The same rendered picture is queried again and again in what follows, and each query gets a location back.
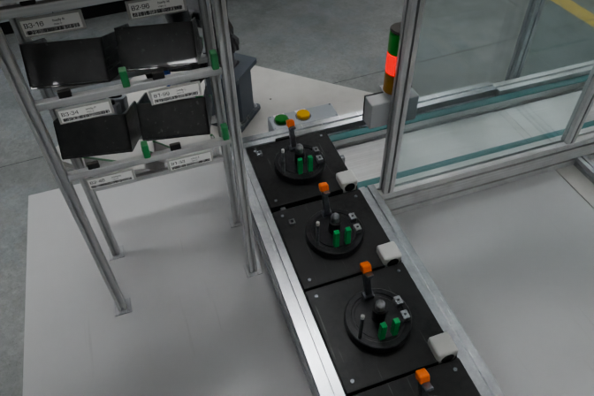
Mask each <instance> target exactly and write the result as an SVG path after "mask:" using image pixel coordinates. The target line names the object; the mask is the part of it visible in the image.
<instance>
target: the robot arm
mask: <svg viewBox="0 0 594 396"><path fill-rule="evenodd" d="M186 3H187V11H180V12H174V13H169V14H164V16H165V18H166V21H167V23H174V22H184V21H190V20H191V19H192V18H193V17H195V19H196V23H197V27H202V23H201V17H200V11H199V5H198V0H186ZM211 16H212V22H213V28H214V35H215V42H216V48H217V36H216V29H215V23H214V17H213V10H212V4H211ZM228 25H229V32H230V39H231V47H232V61H233V69H234V67H235V66H236V65H237V64H238V63H239V62H240V61H239V60H236V59H235V57H234V53H235V51H237V50H239V49H240V48H239V44H240V43H239V38H238V37H237V36H236V35H235V34H233V26H232V24H231V22H230V20H228ZM217 56H218V63H219V64H220V61H219V55H218V48H217ZM203 67H208V63H203V64H198V65H190V66H186V67H180V68H176V69H171V70H167V71H164V75H168V74H171V72H180V71H190V70H194V69H199V68H203Z"/></svg>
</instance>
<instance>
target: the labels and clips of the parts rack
mask: <svg viewBox="0 0 594 396"><path fill-rule="evenodd" d="M125 4H126V10H127V14H128V18H129V20H134V19H143V18H148V17H154V16H159V15H164V14H169V13H174V12H180V11H187V3H186V0H130V1H125ZM16 21H17V24H18V26H19V30H20V32H21V33H22V36H23V38H24V39H26V38H31V37H36V36H42V35H46V34H56V33H62V32H67V31H72V30H77V29H82V28H87V26H86V23H85V20H84V18H83V15H82V12H81V9H76V10H70V11H61V12H55V13H50V14H43V15H38V16H33V17H27V18H22V19H16ZM209 57H210V63H211V67H212V69H213V70H218V69H219V63H218V56H217V51H216V50H215V49H211V50H210V51H209ZM118 73H119V76H120V79H121V82H122V85H123V88H129V87H131V85H130V81H129V78H128V75H127V71H126V68H125V67H124V66H122V67H119V68H118ZM151 74H152V78H153V80H160V79H164V78H165V76H164V70H159V71H154V72H151ZM148 94H149V98H150V101H151V105H156V104H160V103H168V102H172V101H177V100H181V99H186V98H189V97H194V96H198V95H202V89H201V83H200V81H199V80H197V81H192V82H188V83H183V84H178V85H174V86H169V87H166V88H158V89H153V90H149V91H148ZM57 95H58V97H59V99H62V98H66V97H71V96H72V92H71V90H70V88H65V89H60V90H57ZM55 112H56V114H57V118H58V120H59V122H60V125H62V124H67V123H72V122H75V121H80V120H84V119H89V118H96V117H101V116H105V115H110V114H113V113H115V111H114V109H113V106H112V103H111V100H110V98H109V99H104V100H101V101H96V102H91V103H83V104H79V105H74V106H70V107H65V108H61V109H56V110H55ZM220 127H221V133H222V137H223V140H224V141H227V140H229V139H230V138H229V132H228V126H227V124H226V123H223V124H220ZM141 149H142V152H143V155H144V158H145V159H146V158H151V155H150V151H149V145H148V143H147V141H141ZM170 149H171V151H173V150H177V149H181V146H180V142H174V143H171V144H170ZM222 161H224V159H223V155H222V154H221V155H217V156H213V154H212V149H210V150H205V151H202V152H198V153H193V154H190V155H186V156H179V157H175V158H172V159H167V160H166V162H167V165H168V167H164V168H161V169H157V170H154V171H146V172H143V173H139V174H135V173H134V170H133V168H129V169H125V170H122V171H114V172H111V173H107V174H103V175H99V176H95V177H91V178H87V179H84V180H85V182H86V184H87V187H88V190H89V191H90V190H94V191H95V192H96V191H100V190H104V189H107V188H112V187H118V186H122V185H125V184H130V183H134V182H137V181H141V180H144V179H152V178H155V177H159V176H163V175H166V174H171V173H174V172H178V171H184V170H188V169H193V168H196V167H200V166H204V165H207V164H214V163H218V162H222ZM87 167H88V169H89V170H92V169H96V168H100V164H99V163H98V161H97V160H96V161H92V162H88V163H87Z"/></svg>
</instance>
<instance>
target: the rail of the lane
mask: <svg viewBox="0 0 594 396"><path fill-rule="evenodd" d="M362 113H363V110H359V111H355V112H351V113H347V114H343V115H339V116H336V117H331V118H325V119H321V120H317V121H313V122H309V123H305V124H301V125H297V126H295V127H296V129H295V130H294V133H295V137H298V136H302V135H305V134H310V133H316V132H320V131H324V130H325V132H327V134H328V136H329V135H333V134H336V133H343V132H347V131H351V130H354V129H359V128H363V127H366V126H367V125H366V123H365V122H364V120H362ZM286 139H290V137H289V131H288V127H287V128H282V129H278V130H275V131H270V132H267V133H259V134H256V135H252V136H248V137H244V138H242V144H243V148H245V150H246V151H247V149H249V148H252V147H256V146H261V145H264V144H268V143H272V142H276V141H282V140H286Z"/></svg>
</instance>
